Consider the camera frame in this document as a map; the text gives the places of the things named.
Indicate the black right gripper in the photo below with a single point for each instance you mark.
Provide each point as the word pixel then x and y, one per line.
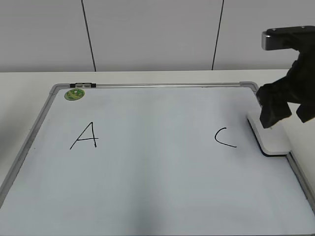
pixel 297 86

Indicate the white whiteboard eraser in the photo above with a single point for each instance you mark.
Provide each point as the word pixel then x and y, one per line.
pixel 272 141

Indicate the white framed whiteboard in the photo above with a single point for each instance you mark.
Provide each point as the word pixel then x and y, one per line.
pixel 146 160

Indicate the black silver marker pen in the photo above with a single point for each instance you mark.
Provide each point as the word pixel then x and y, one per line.
pixel 82 85

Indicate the green round magnet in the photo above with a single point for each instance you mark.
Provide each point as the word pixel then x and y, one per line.
pixel 74 94

